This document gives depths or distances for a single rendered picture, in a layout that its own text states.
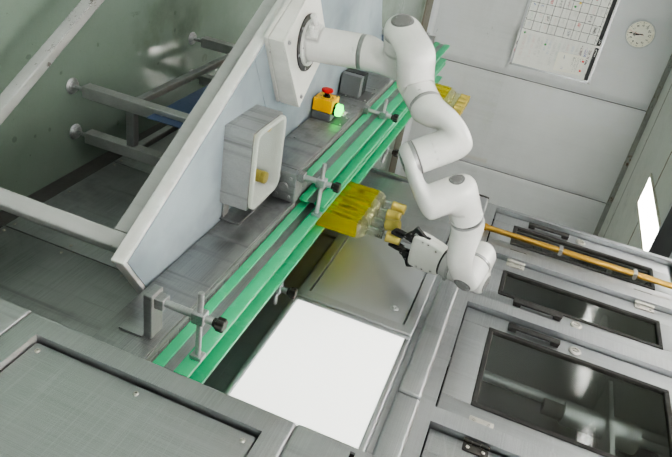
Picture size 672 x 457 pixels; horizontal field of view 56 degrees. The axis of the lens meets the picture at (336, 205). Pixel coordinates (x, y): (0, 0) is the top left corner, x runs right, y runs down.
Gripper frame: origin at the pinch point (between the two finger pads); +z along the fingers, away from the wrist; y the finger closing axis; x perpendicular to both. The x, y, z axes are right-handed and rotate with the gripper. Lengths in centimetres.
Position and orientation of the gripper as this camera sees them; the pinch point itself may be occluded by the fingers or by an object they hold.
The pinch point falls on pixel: (397, 239)
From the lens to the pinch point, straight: 185.2
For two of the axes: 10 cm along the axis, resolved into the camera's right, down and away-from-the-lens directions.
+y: 1.6, -8.6, -4.9
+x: -5.7, 3.2, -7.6
